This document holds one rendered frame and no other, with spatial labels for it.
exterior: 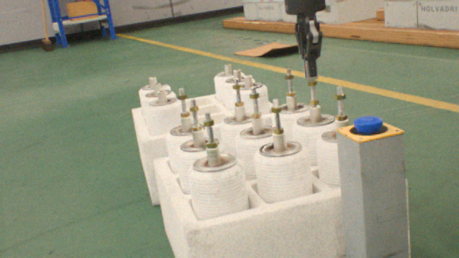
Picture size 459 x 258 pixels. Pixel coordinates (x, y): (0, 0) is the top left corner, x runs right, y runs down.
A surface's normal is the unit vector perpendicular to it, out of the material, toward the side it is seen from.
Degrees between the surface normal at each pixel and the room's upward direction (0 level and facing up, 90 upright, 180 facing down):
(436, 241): 0
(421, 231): 0
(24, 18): 90
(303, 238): 90
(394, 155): 90
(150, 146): 90
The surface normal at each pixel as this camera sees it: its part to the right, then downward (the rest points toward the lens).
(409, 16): -0.91, 0.23
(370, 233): 0.26, 0.24
